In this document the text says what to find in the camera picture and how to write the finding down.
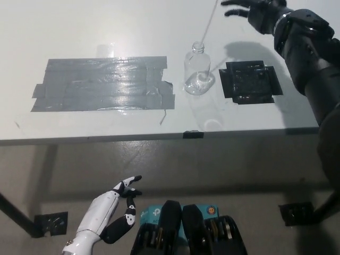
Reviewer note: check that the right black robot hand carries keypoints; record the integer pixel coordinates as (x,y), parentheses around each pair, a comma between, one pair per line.
(263,16)

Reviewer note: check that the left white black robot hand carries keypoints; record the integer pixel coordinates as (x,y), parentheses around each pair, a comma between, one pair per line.
(103,210)

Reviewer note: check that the black trigger spray lid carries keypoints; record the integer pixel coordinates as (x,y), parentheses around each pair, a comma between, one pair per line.
(210,21)

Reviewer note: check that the black ribbed robot body block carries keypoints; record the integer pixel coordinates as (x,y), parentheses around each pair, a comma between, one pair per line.
(194,225)
(171,217)

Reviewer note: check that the clear plastic spray bottle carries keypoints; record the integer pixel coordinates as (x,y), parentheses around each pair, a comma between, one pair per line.
(197,71)

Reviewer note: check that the teal cardboard box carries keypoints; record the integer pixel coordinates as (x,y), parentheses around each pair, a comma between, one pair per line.
(152,212)

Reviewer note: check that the black tape square patch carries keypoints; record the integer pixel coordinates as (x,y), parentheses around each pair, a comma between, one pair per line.
(249,82)

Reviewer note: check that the black metal table leg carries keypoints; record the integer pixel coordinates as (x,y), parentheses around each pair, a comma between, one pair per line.
(328,204)
(16,210)

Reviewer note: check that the small black tape strip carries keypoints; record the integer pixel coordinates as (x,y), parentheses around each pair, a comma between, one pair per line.
(193,134)

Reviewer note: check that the black table foot bracket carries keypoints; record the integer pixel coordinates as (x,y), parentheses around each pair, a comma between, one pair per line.
(53,221)

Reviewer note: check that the grey duct tape patch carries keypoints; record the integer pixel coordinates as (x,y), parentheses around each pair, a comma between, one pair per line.
(101,85)

